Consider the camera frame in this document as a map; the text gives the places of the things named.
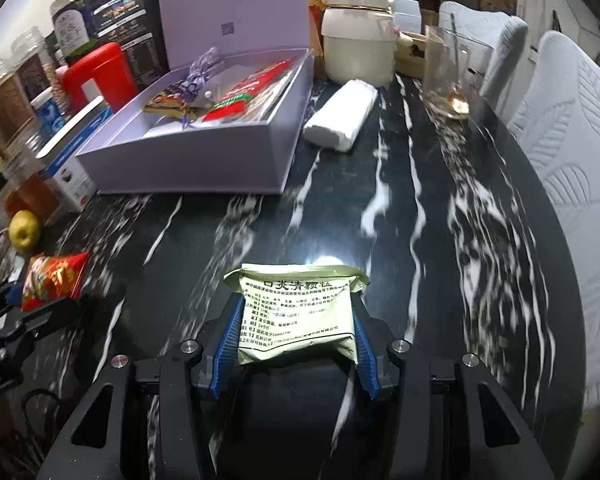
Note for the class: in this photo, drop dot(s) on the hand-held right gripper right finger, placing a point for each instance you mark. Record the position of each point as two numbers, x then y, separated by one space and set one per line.
366 355

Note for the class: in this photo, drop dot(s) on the large leaf-pattern blue chair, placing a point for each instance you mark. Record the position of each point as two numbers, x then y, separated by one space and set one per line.
575 150

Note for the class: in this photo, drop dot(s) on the golden cereal packet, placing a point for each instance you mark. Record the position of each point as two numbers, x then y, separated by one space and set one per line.
165 102

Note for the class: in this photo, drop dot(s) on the clear jar of brown granules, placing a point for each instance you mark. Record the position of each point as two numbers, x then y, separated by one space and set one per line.
5 100

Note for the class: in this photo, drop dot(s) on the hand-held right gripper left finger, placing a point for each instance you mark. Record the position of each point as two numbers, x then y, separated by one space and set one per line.
227 347

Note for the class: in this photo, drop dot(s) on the amber liquid jar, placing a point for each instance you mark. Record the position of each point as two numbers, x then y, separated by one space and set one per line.
32 190

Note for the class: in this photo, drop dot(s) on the white ceramic jar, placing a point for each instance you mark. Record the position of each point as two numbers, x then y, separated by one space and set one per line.
357 50

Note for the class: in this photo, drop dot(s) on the small red snack packet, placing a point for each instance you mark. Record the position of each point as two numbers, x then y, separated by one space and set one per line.
55 275

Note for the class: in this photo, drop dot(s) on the red canister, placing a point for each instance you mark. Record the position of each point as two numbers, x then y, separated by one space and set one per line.
95 75

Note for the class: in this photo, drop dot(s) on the white cardboard box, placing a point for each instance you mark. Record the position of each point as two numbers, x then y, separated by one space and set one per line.
405 10

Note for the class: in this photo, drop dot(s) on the clear glass cup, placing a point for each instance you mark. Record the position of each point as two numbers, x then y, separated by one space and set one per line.
445 70

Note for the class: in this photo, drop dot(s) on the dark jar with white label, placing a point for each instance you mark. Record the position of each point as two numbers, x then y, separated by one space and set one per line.
70 30

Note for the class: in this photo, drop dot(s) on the yellow-green apple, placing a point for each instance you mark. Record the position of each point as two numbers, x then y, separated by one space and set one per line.
25 230

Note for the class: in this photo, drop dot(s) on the pale green medicine sachet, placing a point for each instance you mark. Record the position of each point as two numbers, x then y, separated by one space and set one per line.
300 310

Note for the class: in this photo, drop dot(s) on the purple gift box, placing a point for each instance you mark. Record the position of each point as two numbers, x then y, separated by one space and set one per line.
190 170

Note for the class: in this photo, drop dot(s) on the black printed pouch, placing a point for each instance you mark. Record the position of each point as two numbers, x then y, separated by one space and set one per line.
125 25

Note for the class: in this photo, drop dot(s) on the wooden bowl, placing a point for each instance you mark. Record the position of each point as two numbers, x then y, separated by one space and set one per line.
410 55

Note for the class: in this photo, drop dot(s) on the white tissue roll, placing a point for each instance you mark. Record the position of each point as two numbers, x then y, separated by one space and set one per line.
340 115

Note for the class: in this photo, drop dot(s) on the gold spoon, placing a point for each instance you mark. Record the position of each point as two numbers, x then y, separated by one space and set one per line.
461 107

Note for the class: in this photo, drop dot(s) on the blue and white carton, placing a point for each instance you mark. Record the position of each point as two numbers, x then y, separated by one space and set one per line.
70 155

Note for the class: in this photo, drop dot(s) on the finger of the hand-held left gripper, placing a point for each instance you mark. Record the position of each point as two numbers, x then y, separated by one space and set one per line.
7 296
45 316

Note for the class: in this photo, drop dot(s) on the long red sachet packet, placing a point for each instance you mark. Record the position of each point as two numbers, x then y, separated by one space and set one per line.
250 87

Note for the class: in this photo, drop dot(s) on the small blue bottle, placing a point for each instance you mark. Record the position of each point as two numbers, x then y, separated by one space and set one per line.
50 112

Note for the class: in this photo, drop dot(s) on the small leaf-pattern blue chair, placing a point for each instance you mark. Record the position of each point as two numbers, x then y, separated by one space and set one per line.
480 45

